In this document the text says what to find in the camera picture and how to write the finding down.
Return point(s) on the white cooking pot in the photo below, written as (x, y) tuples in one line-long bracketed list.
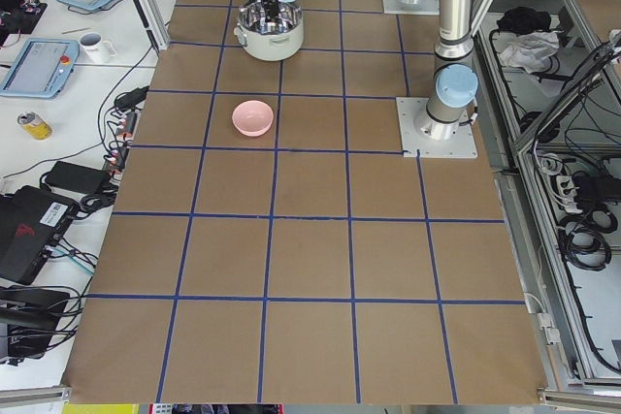
[(270, 42)]

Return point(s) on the pink bowl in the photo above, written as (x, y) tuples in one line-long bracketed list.
[(253, 118)]

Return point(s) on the white mug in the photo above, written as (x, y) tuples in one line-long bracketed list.
[(99, 50)]

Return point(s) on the power strip with plugs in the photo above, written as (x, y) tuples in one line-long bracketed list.
[(122, 125)]

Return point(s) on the near teach pendant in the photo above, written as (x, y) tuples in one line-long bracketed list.
[(41, 68)]

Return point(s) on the black power adapter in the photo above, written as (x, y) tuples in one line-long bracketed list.
[(75, 178)]

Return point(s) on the black cloth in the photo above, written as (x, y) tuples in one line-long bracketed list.
[(524, 20)]

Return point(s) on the yellow drink can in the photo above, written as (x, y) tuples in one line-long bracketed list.
[(34, 125)]

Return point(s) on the white crumpled cloth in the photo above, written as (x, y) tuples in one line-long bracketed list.
[(532, 52)]

